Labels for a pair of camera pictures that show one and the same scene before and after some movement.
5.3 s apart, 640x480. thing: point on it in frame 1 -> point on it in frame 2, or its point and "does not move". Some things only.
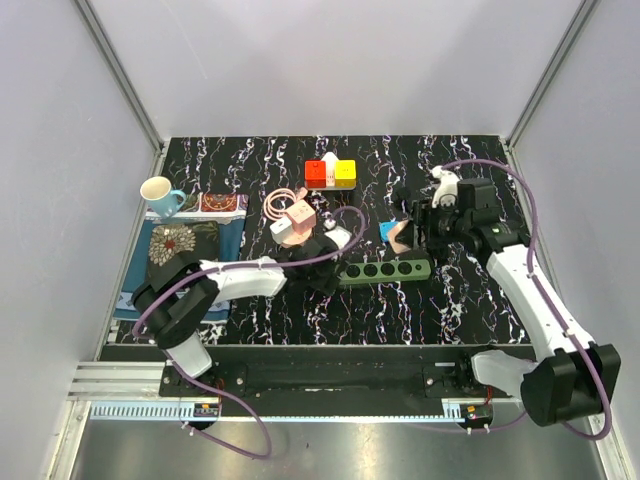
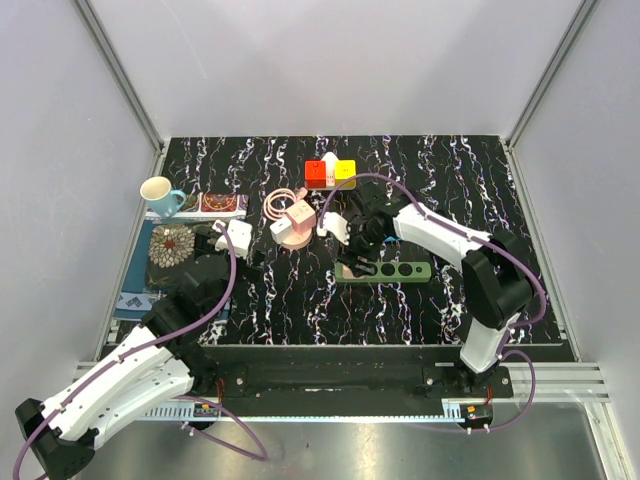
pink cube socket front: (303, 217) does not move
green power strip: (384, 271) does not move
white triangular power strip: (330, 161) does not move
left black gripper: (329, 283) -> (205, 242)
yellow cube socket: (345, 174) does not move
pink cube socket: (397, 246) -> (347, 273)
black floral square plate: (177, 246) does not move
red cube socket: (315, 173) does not move
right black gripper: (412, 234) -> (351, 257)
